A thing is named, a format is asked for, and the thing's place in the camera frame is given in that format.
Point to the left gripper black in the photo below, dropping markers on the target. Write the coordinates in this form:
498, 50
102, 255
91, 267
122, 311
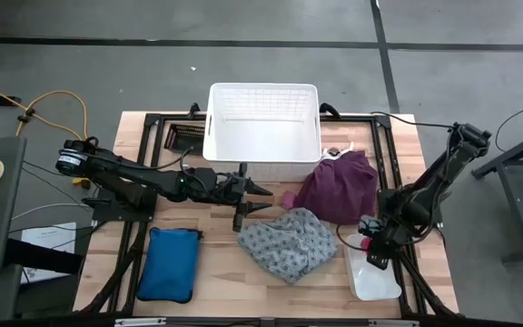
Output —
227, 188

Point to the pink bandage roll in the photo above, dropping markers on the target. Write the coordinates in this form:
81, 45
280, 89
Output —
289, 200

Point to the white plastic woven basket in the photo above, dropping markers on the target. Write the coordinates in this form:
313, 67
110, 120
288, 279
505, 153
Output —
261, 136

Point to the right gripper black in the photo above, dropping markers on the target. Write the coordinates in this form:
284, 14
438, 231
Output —
381, 252

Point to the black frame clamp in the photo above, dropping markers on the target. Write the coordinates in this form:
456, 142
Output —
193, 110
330, 110

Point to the small black mesh tray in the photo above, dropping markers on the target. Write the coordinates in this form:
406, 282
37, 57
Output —
182, 138

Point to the yellow clamp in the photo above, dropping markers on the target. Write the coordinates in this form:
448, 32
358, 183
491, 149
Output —
82, 182

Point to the purple cloth garment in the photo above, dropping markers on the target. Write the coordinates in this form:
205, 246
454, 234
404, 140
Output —
338, 191

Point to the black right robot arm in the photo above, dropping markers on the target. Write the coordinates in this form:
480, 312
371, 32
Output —
443, 168

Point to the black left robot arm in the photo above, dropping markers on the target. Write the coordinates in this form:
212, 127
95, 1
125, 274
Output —
121, 170

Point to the silver metal bracket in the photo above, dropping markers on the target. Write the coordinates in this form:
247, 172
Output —
393, 323
140, 322

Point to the grey patterned hospital gown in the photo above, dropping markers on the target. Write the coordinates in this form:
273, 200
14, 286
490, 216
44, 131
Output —
289, 247

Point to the clear plastic bin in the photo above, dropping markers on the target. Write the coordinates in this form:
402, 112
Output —
370, 286

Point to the black metal table frame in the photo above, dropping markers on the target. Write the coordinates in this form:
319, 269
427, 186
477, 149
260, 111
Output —
381, 121

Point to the black metal side table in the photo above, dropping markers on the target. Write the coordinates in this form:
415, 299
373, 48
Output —
522, 227

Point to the blue zipper pouch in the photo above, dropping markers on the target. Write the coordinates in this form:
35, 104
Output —
168, 265

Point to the white paper sheet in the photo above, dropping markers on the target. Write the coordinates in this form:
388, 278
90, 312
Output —
48, 236

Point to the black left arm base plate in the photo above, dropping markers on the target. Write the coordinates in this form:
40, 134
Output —
121, 214

